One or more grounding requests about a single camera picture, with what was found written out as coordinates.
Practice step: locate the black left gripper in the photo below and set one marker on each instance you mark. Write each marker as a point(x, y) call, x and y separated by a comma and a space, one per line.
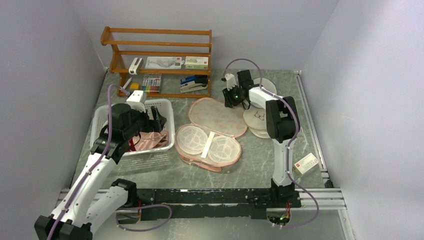
point(156, 125)

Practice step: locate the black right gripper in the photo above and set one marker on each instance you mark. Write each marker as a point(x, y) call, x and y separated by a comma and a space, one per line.
point(228, 101)

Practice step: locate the pink satin bra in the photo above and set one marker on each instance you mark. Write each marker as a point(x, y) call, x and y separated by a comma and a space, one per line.
point(151, 140)

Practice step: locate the floral peach laundry bag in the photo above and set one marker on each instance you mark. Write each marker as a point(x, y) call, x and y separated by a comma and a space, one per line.
point(209, 141)

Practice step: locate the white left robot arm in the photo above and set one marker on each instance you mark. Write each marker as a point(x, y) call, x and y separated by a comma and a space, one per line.
point(77, 217)

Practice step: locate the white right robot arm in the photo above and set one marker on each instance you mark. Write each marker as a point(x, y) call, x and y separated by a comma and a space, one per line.
point(282, 125)

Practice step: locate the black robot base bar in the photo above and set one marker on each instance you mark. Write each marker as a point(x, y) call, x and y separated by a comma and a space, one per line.
point(207, 203)

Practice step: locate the beige round laundry bag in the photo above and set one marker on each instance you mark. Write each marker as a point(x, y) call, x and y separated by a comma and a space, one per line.
point(255, 119)

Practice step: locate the white round mesh laundry bag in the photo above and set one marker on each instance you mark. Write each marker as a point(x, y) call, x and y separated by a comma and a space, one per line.
point(266, 84)

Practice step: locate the red bra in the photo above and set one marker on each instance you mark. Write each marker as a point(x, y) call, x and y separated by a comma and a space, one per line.
point(130, 145)

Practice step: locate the coloured marker pen set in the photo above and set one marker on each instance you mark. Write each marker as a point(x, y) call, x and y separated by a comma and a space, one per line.
point(151, 83)

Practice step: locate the yellow sticky note block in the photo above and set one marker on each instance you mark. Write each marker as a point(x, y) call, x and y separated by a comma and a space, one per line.
point(134, 86)

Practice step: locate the blue black stapler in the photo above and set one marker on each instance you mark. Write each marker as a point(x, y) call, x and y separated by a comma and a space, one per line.
point(193, 83)

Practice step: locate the white marker pen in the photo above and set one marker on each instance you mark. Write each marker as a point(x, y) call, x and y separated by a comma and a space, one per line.
point(127, 83)

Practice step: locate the white handheld device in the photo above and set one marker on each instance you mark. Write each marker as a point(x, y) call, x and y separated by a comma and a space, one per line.
point(135, 66)

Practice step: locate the clear plastic package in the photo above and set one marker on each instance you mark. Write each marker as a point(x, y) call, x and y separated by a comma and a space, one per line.
point(164, 62)

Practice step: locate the white green box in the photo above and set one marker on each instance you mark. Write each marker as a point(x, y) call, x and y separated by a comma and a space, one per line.
point(196, 63)

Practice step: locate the white plastic basket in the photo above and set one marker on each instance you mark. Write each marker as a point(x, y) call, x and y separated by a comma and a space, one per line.
point(164, 107)

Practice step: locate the small white red box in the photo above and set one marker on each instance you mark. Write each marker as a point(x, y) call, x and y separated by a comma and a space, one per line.
point(305, 164)

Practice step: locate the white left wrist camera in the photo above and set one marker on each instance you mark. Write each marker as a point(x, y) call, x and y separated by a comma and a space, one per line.
point(136, 100)

